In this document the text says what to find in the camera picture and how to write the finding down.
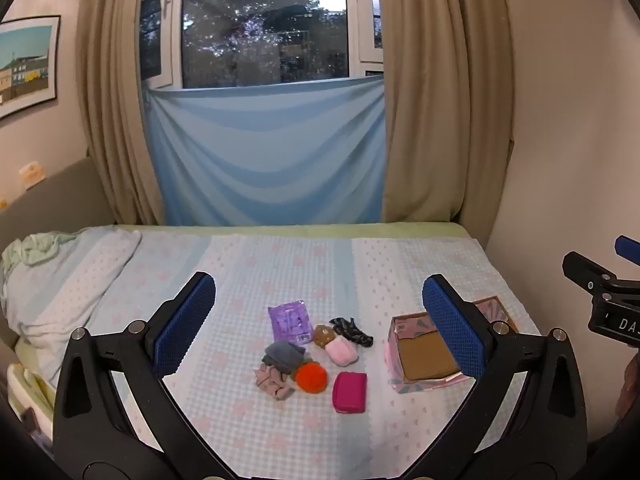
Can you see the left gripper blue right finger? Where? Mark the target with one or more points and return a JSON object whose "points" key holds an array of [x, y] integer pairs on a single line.
{"points": [[525, 416]]}

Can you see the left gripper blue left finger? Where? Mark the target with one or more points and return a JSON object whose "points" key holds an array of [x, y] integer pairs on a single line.
{"points": [[114, 418]]}

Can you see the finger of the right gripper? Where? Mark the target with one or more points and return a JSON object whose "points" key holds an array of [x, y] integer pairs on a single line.
{"points": [[628, 249], [587, 274]]}

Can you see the dusty pink lace cloth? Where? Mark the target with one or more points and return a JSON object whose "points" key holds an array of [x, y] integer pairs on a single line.
{"points": [[273, 382]]}

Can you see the magenta soft pouch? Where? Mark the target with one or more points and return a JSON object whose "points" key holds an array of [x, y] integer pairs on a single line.
{"points": [[349, 393]]}

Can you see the grey fluffy sock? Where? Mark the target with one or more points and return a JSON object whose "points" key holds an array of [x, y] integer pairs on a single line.
{"points": [[284, 356]]}

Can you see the pink fluffy sock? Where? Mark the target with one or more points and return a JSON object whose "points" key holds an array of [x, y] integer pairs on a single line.
{"points": [[341, 351]]}

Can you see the orange plush carrot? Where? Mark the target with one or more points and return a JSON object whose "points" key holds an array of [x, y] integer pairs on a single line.
{"points": [[311, 377]]}

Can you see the black patterned scrunchie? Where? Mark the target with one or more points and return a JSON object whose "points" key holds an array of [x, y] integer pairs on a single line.
{"points": [[350, 331]]}

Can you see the purple plastic pouch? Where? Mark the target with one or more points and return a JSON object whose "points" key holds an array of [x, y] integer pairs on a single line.
{"points": [[291, 322]]}

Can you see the brown plush toy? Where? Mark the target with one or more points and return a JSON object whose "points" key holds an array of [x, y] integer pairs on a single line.
{"points": [[323, 335]]}

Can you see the person right hand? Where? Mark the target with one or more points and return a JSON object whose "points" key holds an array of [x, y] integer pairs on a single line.
{"points": [[629, 391]]}

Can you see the patterned pillow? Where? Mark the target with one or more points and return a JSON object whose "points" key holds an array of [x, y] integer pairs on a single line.
{"points": [[43, 304]]}

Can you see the pink patterned cardboard box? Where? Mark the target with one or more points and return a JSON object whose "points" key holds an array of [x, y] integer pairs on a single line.
{"points": [[416, 357]]}

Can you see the mint green cloth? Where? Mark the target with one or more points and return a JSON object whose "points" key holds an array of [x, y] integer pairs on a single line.
{"points": [[34, 249]]}

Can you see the blue pink patterned bedspread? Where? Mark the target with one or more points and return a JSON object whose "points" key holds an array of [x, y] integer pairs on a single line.
{"points": [[289, 377]]}

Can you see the right beige curtain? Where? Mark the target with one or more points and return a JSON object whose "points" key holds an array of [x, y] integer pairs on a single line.
{"points": [[449, 91]]}

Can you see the beige curtain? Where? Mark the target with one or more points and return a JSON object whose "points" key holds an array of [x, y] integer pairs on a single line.
{"points": [[111, 104], [449, 91]]}

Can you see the grey headboard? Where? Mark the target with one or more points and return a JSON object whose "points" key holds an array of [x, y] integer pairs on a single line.
{"points": [[72, 200]]}

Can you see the green mattress sheet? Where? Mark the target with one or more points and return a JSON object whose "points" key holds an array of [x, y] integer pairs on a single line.
{"points": [[349, 231]]}

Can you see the left beige curtain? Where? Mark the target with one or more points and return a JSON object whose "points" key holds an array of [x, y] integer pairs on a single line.
{"points": [[111, 104]]}

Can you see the light blue hanging sheet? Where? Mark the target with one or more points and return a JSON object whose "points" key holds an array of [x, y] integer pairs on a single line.
{"points": [[306, 153]]}

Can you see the white framed window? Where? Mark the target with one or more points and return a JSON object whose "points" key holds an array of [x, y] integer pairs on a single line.
{"points": [[188, 44]]}

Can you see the framed wall picture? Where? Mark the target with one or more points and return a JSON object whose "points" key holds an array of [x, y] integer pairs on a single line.
{"points": [[29, 62]]}

